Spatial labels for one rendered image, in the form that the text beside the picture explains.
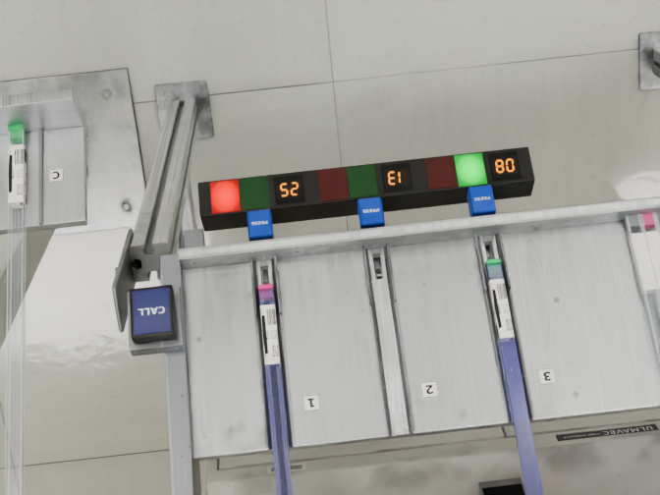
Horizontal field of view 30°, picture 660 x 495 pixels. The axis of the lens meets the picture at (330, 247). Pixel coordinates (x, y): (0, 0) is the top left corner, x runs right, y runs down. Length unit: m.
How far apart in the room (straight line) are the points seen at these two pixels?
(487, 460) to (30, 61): 0.92
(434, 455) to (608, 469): 0.20
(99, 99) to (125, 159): 0.10
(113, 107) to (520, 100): 0.62
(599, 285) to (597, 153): 0.80
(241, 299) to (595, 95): 0.92
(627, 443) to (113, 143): 0.90
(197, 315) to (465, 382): 0.26
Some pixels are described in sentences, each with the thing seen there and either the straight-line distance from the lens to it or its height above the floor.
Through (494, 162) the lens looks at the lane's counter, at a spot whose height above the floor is 0.65.
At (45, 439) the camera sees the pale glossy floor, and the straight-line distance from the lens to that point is 2.14.
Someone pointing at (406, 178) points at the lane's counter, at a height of 0.66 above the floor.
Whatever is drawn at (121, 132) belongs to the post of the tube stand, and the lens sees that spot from 1.91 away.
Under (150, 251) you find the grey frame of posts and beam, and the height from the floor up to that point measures 0.63.
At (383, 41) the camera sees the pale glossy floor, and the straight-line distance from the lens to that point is 1.89.
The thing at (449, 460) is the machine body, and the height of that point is 0.62.
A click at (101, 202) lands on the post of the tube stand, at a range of 1.95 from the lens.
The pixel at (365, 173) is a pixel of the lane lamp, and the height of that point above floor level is 0.65.
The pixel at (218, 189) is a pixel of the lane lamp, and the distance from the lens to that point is 1.25.
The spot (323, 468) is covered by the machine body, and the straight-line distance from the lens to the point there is 1.43.
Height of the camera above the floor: 1.84
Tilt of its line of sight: 69 degrees down
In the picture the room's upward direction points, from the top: 171 degrees clockwise
